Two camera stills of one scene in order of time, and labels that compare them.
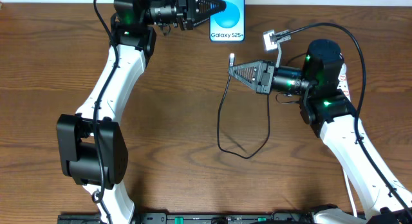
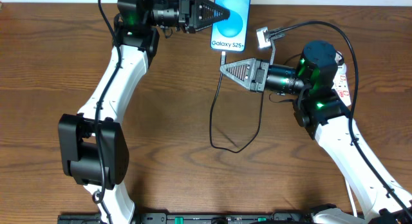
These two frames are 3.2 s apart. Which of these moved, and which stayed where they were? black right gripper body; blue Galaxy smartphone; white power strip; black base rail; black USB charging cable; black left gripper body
Moved: blue Galaxy smartphone; black USB charging cable
Stayed: black right gripper body; white power strip; black base rail; black left gripper body
